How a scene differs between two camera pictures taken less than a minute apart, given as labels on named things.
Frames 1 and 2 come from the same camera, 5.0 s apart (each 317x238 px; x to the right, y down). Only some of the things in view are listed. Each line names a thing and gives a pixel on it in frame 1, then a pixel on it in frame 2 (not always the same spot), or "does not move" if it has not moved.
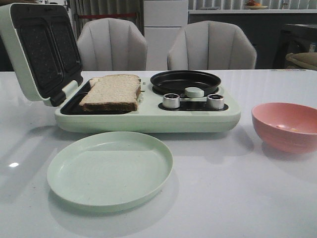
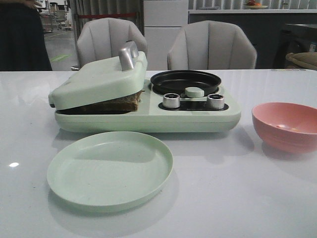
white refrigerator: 163,21 does not move
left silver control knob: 171,100 does not move
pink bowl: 286,128 does not move
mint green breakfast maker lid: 46,55 → 123,75
